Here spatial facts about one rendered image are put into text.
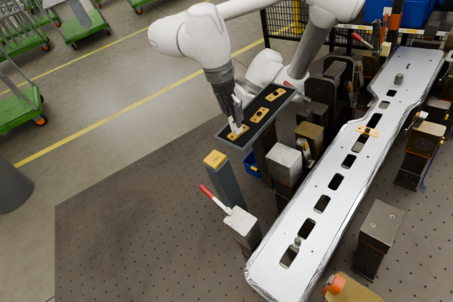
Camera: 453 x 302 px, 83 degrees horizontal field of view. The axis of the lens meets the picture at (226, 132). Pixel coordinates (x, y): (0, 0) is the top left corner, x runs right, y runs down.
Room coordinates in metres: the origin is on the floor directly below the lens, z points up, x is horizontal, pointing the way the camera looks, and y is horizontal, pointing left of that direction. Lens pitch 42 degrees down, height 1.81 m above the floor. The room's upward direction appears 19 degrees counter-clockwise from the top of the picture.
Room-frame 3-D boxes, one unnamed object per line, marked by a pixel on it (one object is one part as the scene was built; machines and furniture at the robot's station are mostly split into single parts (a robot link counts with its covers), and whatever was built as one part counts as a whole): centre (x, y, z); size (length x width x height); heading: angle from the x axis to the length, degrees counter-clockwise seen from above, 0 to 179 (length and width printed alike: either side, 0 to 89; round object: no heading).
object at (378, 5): (1.30, -1.14, 1.09); 0.30 x 0.17 x 0.13; 31
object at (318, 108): (0.78, -0.37, 0.89); 0.12 x 0.07 x 0.38; 36
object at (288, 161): (0.58, -0.15, 0.90); 0.13 x 0.08 x 0.41; 36
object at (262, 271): (0.61, -0.51, 1.00); 1.38 x 0.22 x 0.02; 126
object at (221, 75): (0.69, -0.04, 1.43); 0.09 x 0.09 x 0.06
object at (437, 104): (0.63, -0.85, 0.84); 0.10 x 0.05 x 0.29; 36
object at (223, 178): (0.61, 0.07, 0.92); 0.08 x 0.08 x 0.44; 36
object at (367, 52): (1.04, -0.80, 0.87); 0.10 x 0.07 x 0.35; 36
